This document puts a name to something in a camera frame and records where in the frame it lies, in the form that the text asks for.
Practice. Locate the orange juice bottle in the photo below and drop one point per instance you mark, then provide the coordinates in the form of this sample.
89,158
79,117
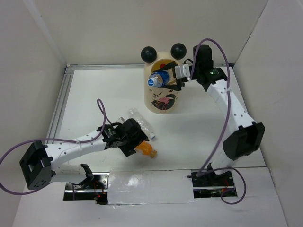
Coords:
146,149

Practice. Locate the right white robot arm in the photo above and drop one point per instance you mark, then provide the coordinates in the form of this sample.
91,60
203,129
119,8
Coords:
240,135

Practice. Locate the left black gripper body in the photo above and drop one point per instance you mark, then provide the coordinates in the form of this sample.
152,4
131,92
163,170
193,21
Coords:
128,141

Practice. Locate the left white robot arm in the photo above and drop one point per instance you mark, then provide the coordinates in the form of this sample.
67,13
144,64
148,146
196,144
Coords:
44,164

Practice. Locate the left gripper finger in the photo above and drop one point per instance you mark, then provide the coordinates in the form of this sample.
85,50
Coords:
140,135
128,149

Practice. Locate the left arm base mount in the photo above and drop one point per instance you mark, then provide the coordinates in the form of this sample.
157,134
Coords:
96,190

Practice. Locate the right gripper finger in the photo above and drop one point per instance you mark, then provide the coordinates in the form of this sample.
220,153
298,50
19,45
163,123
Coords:
169,65
174,86

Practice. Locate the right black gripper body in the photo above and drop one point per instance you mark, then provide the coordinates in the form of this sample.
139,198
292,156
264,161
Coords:
179,81

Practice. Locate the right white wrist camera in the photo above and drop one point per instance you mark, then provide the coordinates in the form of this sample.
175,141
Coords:
182,71

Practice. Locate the silver foil tape sheet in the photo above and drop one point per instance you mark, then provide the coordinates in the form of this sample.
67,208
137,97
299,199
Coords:
150,187

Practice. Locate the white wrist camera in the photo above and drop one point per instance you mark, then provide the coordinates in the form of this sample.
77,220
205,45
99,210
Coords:
182,71
120,120

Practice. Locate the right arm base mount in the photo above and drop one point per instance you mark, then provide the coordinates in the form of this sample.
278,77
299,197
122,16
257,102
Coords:
212,185

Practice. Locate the clear unlabeled plastic bottle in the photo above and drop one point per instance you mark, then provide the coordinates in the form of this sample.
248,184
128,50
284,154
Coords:
144,124

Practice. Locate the blue label white cap bottle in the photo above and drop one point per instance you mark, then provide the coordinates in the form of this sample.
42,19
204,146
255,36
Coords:
159,79

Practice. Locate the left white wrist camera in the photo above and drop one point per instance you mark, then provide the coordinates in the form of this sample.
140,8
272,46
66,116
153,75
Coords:
120,120

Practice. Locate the cream bin with black ears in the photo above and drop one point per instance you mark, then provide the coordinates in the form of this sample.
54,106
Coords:
160,100

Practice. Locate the aluminium frame rail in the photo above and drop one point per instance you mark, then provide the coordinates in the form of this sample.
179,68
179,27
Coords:
184,138

